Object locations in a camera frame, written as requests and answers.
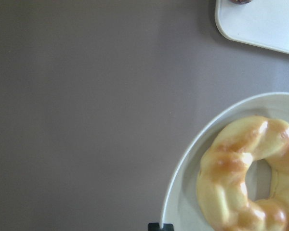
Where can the dark tea bottle on tray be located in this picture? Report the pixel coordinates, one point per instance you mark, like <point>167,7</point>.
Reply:
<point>241,2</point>

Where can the twisted ring donut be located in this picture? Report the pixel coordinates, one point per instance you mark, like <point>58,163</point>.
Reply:
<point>221,184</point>

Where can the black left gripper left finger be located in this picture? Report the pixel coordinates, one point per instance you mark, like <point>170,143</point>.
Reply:
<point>154,226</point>

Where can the cream rabbit tray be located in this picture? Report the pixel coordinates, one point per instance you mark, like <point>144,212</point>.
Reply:
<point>261,23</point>

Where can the white shallow bowl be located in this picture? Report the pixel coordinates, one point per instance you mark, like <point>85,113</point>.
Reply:
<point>180,206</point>

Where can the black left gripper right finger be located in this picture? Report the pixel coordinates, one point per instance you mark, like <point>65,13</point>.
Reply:
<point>168,227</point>

